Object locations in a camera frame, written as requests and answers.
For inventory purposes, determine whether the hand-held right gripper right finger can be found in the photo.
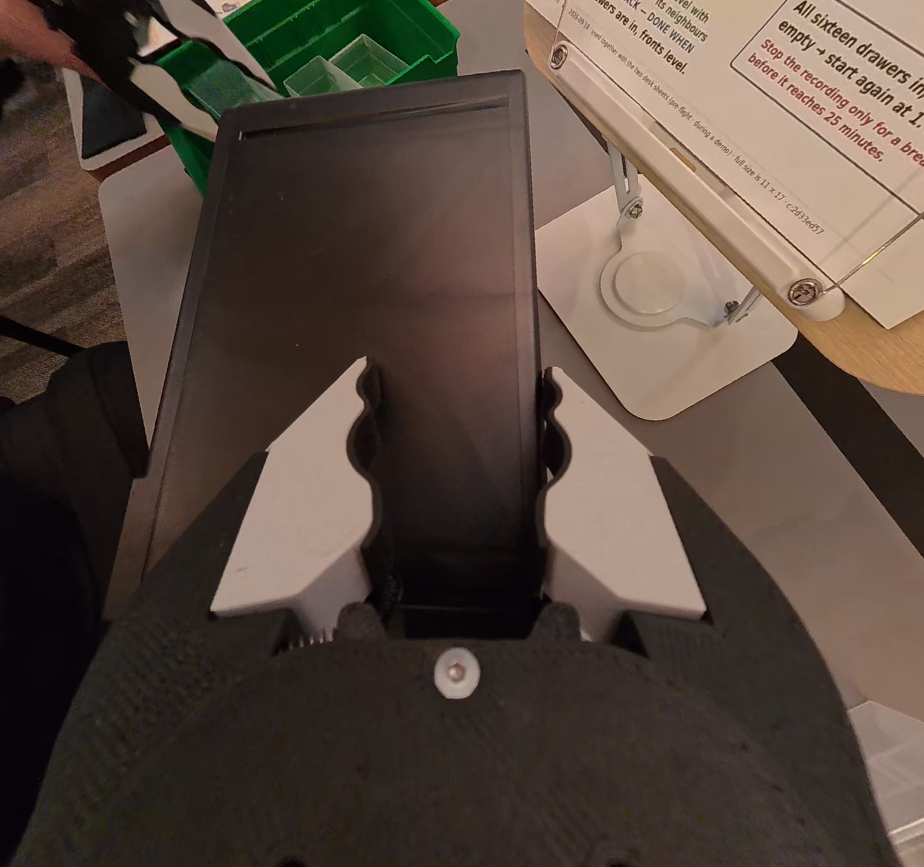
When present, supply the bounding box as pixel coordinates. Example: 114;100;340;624
538;366;708;643

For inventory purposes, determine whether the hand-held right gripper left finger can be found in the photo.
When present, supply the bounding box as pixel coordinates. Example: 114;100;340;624
208;356;402;640

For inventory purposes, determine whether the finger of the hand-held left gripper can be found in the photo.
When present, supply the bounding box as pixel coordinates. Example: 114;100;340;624
154;0;277;90
130;62;221;142

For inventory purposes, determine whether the small clear plastic drawer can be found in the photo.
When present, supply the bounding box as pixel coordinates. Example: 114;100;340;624
283;57;342;99
180;58;282;124
331;33;405;91

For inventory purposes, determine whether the green plastic bin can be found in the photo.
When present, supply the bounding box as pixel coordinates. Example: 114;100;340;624
155;0;461;196

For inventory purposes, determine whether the black drawer cabinet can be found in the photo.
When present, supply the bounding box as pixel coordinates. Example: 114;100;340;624
133;69;544;640

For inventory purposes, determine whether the large clear plastic bin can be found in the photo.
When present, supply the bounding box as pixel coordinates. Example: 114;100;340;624
845;701;924;867

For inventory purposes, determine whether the person's left hand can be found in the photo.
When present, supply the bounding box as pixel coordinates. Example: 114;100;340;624
0;0;95;82

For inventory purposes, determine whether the black tablet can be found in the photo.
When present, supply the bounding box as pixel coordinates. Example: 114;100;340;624
81;76;149;160

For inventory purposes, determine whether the white stand base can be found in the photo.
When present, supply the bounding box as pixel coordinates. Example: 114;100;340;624
536;141;798;422

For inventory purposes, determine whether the instruction sheet on wooden stand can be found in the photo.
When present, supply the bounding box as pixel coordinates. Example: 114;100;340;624
523;0;924;395

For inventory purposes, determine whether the white stand ledge bar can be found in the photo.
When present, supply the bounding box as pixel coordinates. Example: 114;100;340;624
552;44;846;323

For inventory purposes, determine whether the printed instruction sheet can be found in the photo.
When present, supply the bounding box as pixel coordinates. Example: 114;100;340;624
538;0;924;330

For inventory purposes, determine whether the wire page holder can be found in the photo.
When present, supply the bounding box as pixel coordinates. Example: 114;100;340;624
549;0;580;71
787;210;924;305

